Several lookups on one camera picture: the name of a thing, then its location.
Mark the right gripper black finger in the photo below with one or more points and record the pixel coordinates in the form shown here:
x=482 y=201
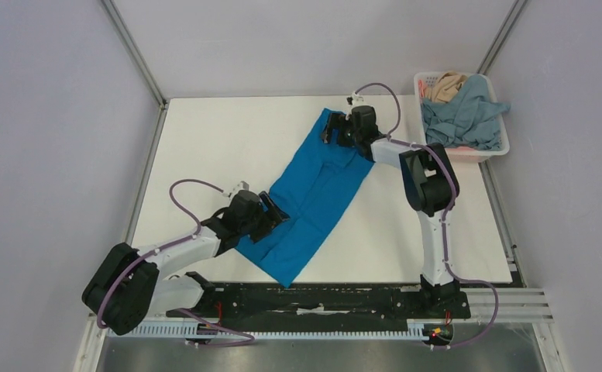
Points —
x=344 y=136
x=335 y=120

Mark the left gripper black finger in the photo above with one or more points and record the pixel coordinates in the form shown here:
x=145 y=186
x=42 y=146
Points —
x=262 y=228
x=271 y=210

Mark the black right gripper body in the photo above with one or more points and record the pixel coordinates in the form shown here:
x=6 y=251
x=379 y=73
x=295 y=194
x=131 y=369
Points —
x=337 y=127

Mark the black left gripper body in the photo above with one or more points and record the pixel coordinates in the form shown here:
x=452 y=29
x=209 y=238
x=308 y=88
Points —
x=248 y=227

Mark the blue t-shirt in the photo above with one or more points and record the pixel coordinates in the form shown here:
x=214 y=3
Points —
x=314 y=190

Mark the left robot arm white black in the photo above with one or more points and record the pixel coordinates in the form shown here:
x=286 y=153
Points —
x=133 y=284

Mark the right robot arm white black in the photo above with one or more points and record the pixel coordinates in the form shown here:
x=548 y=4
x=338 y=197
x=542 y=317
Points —
x=430 y=187

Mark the white plastic laundry basket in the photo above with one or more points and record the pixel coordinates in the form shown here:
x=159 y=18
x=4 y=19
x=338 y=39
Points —
x=427 y=79

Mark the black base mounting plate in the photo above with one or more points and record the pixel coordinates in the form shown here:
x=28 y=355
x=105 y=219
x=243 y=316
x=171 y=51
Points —
x=322 y=307

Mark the beige t-shirt in basket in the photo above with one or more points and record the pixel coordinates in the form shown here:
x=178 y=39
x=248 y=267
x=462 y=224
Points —
x=446 y=87

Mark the grey-blue t-shirt in basket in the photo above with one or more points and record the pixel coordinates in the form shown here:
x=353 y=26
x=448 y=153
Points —
x=487 y=124

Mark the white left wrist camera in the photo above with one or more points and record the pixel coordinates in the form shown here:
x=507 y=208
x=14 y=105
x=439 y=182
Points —
x=231 y=192

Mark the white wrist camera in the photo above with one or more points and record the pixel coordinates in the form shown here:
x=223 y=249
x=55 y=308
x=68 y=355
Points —
x=355 y=100
x=231 y=192

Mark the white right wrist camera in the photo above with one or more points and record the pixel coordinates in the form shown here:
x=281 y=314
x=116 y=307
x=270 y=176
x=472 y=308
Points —
x=355 y=100

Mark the white slotted cable duct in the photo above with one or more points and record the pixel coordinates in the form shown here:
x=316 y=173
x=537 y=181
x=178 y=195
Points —
x=190 y=329

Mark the aluminium frame rail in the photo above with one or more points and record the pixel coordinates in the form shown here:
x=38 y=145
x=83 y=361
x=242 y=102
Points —
x=504 y=304

